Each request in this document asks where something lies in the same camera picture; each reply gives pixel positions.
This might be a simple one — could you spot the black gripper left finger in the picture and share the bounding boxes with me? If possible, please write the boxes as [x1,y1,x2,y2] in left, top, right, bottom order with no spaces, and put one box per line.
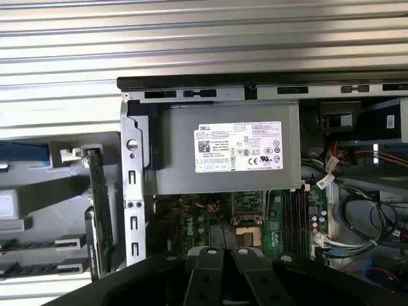
[41,224,225,306]

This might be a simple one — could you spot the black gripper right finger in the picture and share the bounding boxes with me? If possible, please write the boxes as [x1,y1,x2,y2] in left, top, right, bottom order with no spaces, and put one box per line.
[224,224,408,306]

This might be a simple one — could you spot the RAM slot with white clips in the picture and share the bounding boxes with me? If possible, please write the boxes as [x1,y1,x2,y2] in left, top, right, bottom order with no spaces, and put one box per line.
[288,191,296,256]
[295,191,303,256]
[281,191,290,256]
[301,191,309,256]

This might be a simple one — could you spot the CPU socket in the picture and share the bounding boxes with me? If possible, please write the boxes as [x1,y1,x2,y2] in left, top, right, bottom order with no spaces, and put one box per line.
[234,224,261,248]

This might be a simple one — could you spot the green motherboard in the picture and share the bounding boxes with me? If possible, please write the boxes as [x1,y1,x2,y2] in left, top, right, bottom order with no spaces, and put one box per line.
[152,187,330,266]

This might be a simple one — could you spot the metal socket cover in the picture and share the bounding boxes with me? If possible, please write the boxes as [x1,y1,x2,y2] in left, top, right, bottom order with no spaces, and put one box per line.
[231,191,266,224]

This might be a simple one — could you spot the grey power supply unit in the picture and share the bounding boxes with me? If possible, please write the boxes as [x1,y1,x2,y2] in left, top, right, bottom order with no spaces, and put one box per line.
[155,101,303,196]

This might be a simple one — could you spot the black graphics card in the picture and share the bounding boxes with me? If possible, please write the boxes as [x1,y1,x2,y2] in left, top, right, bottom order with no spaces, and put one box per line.
[82,144,116,282]

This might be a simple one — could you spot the grey parts rack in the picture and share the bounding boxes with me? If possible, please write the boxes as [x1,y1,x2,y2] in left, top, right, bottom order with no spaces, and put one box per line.
[0,130,125,283]

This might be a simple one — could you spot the black PC case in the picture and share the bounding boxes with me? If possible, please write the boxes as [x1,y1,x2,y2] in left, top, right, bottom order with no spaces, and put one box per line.
[116,73,408,306]

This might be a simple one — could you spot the orange yellow power wires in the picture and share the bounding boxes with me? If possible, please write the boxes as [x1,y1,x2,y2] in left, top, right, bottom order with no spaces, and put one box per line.
[331,142,408,167]

